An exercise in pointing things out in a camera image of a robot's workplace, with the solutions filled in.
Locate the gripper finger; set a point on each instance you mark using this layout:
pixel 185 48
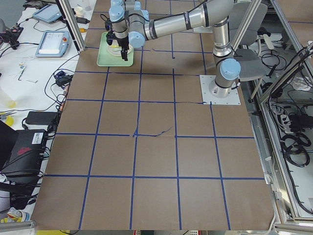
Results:
pixel 124 54
pixel 109 39

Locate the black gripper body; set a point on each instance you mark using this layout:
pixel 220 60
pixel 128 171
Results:
pixel 121 42

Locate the white round plate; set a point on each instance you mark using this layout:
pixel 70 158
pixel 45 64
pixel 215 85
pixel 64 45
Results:
pixel 115 50

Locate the light green tray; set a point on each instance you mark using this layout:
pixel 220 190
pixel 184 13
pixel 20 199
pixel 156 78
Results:
pixel 105 59

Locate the black power adapter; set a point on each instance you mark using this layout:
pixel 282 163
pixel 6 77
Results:
pixel 81 20

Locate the teach pendant near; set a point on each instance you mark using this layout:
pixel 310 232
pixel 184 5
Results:
pixel 53 44

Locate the teach pendant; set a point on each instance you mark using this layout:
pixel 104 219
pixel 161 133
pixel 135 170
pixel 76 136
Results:
pixel 48 14
pixel 53 44

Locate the teach pendant far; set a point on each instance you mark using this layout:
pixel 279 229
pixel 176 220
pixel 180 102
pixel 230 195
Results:
pixel 48 14

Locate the black power brick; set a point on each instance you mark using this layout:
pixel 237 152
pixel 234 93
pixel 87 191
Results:
pixel 40 118

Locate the grey office chair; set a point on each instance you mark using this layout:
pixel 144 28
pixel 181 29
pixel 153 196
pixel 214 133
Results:
pixel 252 67

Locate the black computer box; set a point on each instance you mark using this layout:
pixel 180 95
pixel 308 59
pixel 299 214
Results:
pixel 27 154

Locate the aluminium frame post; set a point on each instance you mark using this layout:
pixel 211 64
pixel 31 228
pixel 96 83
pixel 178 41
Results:
pixel 72 25

